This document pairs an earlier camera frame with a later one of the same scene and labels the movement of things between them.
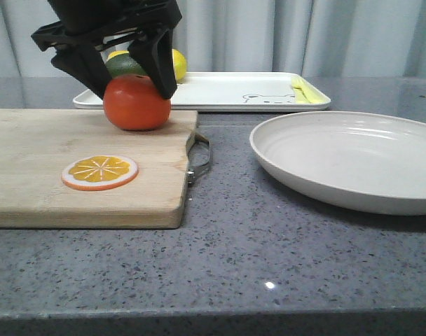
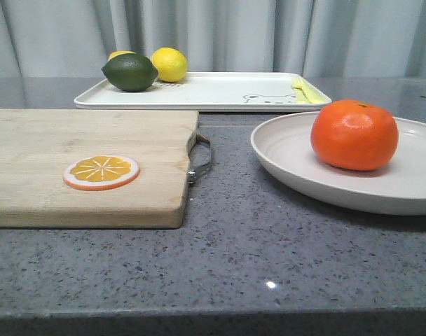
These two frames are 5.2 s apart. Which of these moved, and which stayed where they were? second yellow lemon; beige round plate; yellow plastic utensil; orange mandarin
Moved: orange mandarin
Stayed: yellow plastic utensil; second yellow lemon; beige round plate
